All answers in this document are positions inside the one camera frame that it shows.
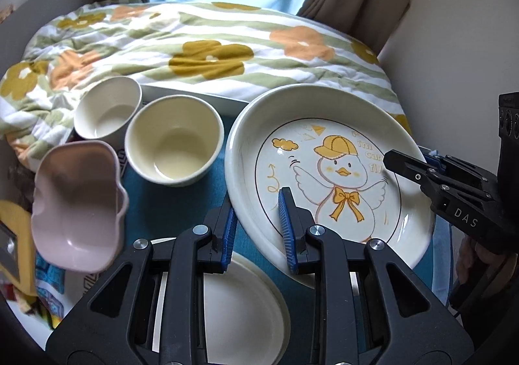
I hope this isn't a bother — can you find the plain white plate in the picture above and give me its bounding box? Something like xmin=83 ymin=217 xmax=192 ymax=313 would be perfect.
xmin=150 ymin=237 xmax=292 ymax=365

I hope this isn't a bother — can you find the white duck cartoon plate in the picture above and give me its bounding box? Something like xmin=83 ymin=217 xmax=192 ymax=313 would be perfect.
xmin=224 ymin=84 xmax=434 ymax=273

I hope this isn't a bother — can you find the cream yellow bowl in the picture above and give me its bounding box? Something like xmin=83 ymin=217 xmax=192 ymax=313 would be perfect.
xmin=124 ymin=96 xmax=224 ymax=187

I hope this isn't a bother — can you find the pink irregular bowl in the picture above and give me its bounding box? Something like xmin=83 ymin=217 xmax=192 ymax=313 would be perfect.
xmin=31 ymin=140 xmax=129 ymax=274

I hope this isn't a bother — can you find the white cream bowl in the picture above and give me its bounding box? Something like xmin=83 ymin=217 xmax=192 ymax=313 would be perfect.
xmin=74 ymin=76 xmax=142 ymax=151

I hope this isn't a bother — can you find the person right hand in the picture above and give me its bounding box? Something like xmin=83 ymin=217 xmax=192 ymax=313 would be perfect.
xmin=455 ymin=236 xmax=519 ymax=297

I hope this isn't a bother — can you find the blue patterned tablecloth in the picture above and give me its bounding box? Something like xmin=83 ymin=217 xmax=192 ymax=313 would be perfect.
xmin=115 ymin=109 xmax=453 ymax=365

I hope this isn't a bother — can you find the floral striped quilt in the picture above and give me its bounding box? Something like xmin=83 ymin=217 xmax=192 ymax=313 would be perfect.
xmin=1 ymin=2 xmax=407 ymax=170

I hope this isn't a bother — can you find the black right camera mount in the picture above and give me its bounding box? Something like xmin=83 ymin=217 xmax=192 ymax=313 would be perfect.
xmin=497 ymin=92 xmax=519 ymax=205

